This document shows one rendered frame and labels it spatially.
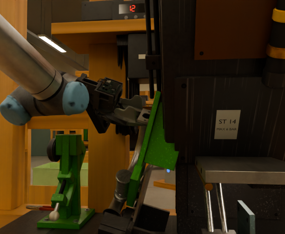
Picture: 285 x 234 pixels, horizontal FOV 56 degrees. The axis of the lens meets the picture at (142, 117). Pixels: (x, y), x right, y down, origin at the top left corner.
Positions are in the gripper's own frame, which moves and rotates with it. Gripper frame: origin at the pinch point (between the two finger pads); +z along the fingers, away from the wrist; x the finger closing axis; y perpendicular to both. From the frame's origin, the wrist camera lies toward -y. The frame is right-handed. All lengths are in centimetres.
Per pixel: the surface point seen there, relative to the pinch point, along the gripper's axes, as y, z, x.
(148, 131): 8.4, 3.1, -12.4
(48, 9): -284, -436, 639
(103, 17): 10.9, -26.6, 30.7
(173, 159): 4.6, 10.3, -14.1
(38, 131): -796, -488, 617
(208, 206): 4.7, 19.0, -22.7
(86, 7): 12.2, -33.6, 32.0
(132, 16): 14.4, -16.6, 30.8
